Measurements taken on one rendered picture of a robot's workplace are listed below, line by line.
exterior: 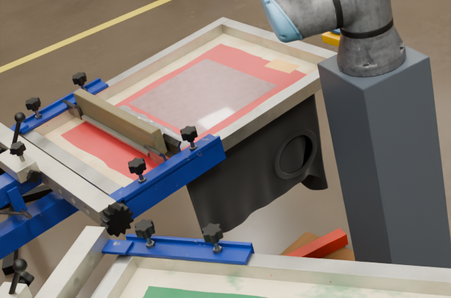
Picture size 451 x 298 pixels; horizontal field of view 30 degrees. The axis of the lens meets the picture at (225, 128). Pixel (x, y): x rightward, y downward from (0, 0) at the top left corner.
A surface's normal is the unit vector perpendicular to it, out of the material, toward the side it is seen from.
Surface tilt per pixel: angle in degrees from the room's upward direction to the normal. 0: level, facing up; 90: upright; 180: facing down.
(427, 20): 0
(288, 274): 90
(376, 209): 90
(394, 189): 90
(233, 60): 0
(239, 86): 0
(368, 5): 90
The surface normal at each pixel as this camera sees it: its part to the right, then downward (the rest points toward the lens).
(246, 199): 0.72, 0.34
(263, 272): -0.35, 0.56
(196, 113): -0.22, -0.83
